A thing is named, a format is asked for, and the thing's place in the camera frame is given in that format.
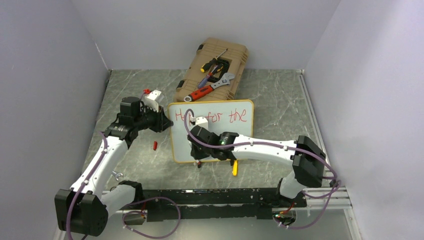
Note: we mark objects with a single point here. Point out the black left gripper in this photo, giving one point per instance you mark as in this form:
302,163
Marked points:
162,122

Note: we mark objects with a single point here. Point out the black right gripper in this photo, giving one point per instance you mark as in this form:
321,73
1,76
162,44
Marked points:
197,155

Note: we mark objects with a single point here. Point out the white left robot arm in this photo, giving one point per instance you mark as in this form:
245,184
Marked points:
83,208

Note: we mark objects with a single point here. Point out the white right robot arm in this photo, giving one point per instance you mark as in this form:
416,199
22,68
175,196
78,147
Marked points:
306,159

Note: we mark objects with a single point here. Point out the yellow black screwdriver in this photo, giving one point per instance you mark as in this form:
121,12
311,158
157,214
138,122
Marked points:
212,62

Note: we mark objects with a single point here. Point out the small silver wrench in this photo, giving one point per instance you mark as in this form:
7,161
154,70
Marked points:
117,175

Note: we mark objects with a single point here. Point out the tan plastic tool case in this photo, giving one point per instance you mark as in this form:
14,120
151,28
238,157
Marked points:
234,61

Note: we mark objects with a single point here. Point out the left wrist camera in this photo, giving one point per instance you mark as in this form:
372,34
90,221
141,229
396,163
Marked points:
152,98

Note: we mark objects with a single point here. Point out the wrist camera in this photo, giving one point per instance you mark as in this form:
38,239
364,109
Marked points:
152,98
200,121

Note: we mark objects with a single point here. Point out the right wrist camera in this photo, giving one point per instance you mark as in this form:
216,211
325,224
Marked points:
200,121

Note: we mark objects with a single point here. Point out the blue handled screwdriver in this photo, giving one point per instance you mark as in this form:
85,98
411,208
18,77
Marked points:
215,70

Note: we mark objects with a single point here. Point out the red handled adjustable wrench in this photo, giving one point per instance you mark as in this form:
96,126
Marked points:
203,91

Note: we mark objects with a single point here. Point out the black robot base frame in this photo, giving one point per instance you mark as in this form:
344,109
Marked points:
189,204

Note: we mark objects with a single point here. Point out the aluminium rail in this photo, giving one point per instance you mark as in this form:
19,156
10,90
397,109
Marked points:
317,197

